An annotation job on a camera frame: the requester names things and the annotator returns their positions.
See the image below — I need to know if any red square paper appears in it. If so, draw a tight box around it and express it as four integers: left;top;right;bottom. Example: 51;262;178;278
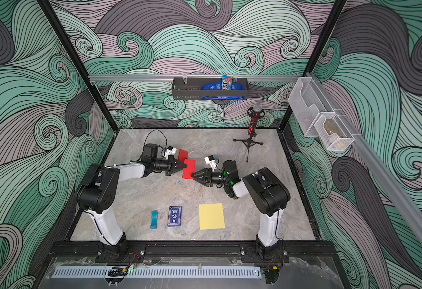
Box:
182;159;196;179
177;149;189;163

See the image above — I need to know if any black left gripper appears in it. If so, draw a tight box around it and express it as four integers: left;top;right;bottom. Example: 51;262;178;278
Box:
151;157;187;176

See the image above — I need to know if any black microphone tripod stand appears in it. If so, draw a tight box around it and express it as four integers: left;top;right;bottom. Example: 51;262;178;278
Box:
233;131;264;163

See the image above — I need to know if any teal small block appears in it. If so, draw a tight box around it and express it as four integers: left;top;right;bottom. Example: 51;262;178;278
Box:
150;211;158;230

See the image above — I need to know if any clear plastic wall bin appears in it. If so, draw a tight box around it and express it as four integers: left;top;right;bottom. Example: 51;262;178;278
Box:
289;77;334;137

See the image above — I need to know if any black corner frame post right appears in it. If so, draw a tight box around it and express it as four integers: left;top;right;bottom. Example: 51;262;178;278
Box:
277;0;349;131

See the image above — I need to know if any blue card box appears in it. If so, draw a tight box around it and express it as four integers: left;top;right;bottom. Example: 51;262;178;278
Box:
168;206;182;227

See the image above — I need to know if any white slotted cable duct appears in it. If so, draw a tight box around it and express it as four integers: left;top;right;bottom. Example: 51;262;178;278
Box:
50;266;262;279

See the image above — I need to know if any black wall shelf basket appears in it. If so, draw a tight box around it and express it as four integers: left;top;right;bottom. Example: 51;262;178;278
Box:
172;77;249;101

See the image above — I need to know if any black corner frame post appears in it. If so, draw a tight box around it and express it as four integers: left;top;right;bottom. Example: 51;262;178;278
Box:
277;0;349;131
37;0;119;133

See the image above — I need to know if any aluminium rail back wall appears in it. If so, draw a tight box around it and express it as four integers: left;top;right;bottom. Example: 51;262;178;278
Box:
88;73;301;83

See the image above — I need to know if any black front base frame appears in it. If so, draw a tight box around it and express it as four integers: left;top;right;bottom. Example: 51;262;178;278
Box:
49;240;337;264

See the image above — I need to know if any blue snack packet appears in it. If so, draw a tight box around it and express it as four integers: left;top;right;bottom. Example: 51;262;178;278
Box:
200;75;248;100

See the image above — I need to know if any aluminium rail right wall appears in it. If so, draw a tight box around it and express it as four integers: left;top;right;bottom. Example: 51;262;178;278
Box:
306;72;422;245

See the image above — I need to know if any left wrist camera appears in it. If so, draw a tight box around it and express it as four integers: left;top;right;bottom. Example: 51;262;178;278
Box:
165;146;178;158

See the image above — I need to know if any aluminium rail wall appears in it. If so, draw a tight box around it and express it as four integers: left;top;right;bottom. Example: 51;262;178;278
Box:
88;73;301;83
306;72;422;245

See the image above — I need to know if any small clear plastic bin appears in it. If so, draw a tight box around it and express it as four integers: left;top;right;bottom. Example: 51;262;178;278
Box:
314;113;354;152

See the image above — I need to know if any black corner frame post left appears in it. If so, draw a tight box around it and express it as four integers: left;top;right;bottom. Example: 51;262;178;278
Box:
37;0;119;133

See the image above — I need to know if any red black microphone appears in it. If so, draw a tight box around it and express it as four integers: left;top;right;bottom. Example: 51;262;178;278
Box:
247;103;265;137

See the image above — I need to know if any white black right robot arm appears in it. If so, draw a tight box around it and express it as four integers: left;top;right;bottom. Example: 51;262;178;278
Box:
191;160;291;249

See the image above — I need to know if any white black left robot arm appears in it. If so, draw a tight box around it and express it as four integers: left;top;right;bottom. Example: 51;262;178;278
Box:
76;143;187;246

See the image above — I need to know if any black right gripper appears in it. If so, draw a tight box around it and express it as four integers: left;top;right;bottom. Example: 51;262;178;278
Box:
195;167;232;185

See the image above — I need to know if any yellow square paper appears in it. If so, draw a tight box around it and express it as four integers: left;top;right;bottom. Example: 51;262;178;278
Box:
199;203;225;230

